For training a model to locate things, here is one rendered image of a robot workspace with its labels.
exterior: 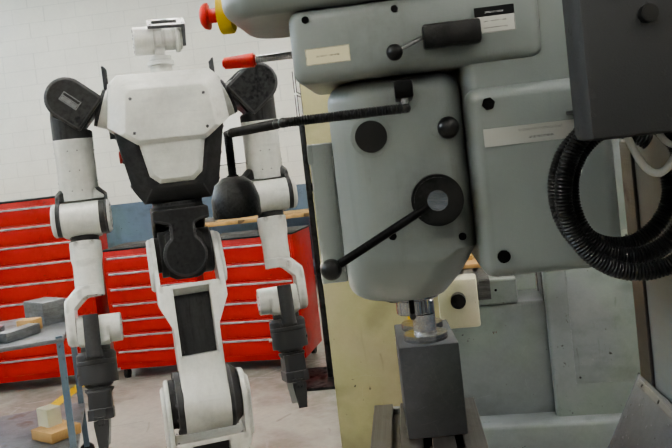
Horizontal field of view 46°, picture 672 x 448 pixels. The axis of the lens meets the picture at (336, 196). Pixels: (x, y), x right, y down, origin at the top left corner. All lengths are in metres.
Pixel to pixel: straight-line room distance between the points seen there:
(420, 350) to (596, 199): 0.63
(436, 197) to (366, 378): 2.02
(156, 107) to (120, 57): 9.05
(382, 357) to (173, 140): 1.46
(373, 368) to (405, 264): 1.93
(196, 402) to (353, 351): 1.27
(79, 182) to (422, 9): 1.06
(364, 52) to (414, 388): 0.78
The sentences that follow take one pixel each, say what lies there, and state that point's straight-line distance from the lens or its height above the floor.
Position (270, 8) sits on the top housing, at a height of 1.74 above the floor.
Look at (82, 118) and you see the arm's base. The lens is 1.89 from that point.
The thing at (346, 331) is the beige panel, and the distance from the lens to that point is 2.99.
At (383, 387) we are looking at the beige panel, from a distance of 3.04.
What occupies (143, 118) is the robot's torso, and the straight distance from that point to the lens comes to 1.84.
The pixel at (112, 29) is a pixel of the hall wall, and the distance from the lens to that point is 10.96.
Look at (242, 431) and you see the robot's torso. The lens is 1.89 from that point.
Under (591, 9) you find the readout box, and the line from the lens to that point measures 0.85.
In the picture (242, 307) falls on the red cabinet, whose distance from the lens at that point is 5.92.
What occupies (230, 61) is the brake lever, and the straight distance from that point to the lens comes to 1.31.
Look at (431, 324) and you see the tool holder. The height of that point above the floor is 1.17.
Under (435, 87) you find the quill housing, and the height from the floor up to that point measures 1.61.
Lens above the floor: 1.53
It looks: 3 degrees down
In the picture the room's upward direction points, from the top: 6 degrees counter-clockwise
